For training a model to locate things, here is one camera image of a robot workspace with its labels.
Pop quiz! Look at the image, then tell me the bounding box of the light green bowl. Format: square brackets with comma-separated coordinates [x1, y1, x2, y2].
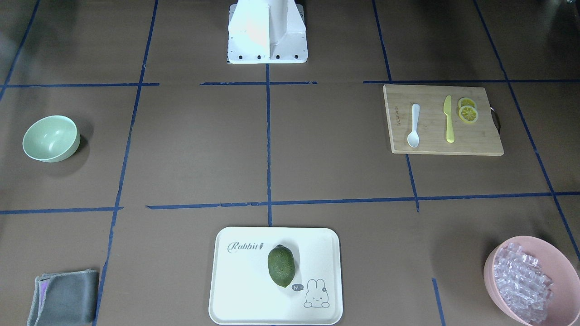
[21, 115, 81, 163]

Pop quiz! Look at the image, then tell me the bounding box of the white rabbit tray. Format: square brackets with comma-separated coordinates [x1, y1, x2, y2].
[208, 227, 343, 326]

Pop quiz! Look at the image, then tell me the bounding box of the grey folded cloth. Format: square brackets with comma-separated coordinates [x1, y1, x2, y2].
[27, 269, 99, 326]

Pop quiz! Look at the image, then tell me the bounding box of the bamboo cutting board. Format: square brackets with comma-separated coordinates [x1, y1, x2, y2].
[383, 84, 505, 156]

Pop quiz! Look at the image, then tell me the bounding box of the upper lemon slice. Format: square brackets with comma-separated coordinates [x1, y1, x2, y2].
[458, 97, 477, 109]

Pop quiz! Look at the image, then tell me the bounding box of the lemon slice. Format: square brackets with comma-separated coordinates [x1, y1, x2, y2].
[458, 105, 479, 124]
[458, 97, 477, 109]

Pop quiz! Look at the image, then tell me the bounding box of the lower lemon slice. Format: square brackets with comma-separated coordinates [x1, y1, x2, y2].
[458, 105, 479, 124]

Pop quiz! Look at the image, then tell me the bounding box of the pink bowl with ice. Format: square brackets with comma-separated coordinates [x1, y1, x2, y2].
[484, 236, 580, 326]

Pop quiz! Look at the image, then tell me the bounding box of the white plastic spoon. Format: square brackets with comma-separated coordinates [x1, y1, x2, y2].
[407, 103, 420, 148]

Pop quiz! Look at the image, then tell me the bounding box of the green lime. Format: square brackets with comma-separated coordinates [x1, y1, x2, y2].
[267, 244, 296, 288]

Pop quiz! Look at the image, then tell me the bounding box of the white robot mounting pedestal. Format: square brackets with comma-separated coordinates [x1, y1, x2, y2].
[227, 0, 309, 64]

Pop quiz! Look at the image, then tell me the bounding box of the yellow plastic knife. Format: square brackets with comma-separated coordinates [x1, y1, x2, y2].
[443, 95, 455, 143]

